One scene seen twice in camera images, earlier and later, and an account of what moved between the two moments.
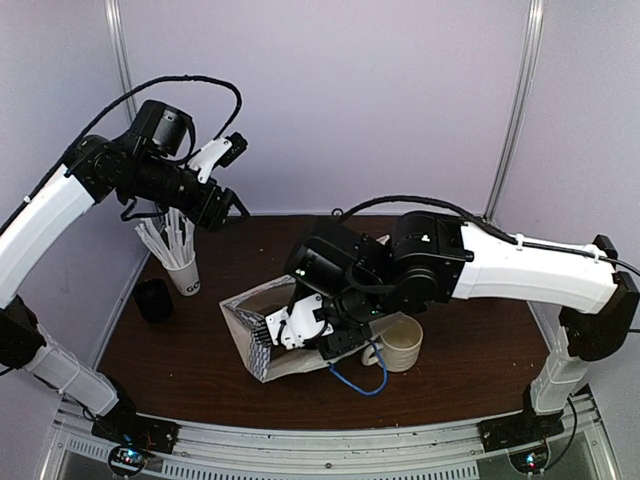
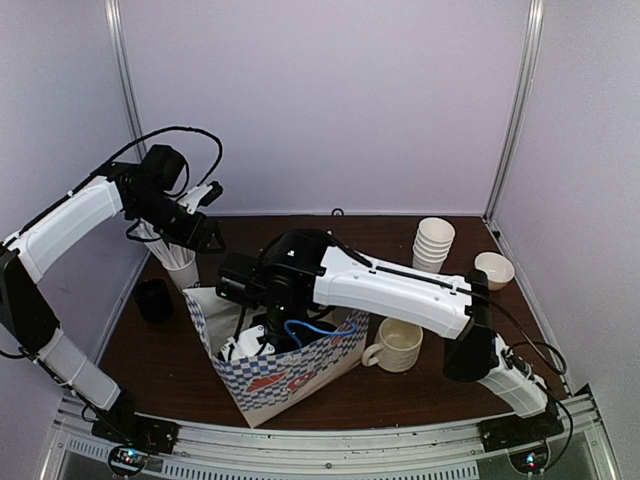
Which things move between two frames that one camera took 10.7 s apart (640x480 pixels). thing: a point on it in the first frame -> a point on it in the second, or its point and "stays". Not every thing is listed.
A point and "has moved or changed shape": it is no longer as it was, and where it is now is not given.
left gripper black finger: (233, 200) -> (212, 240)
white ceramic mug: (399, 345) stays
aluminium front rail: (450, 452) stays
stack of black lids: (154, 299) stays
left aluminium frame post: (116, 21) stays
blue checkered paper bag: (248, 311) has moved or changed shape
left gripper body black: (198, 209) -> (182, 234)
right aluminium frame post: (533, 50) stays
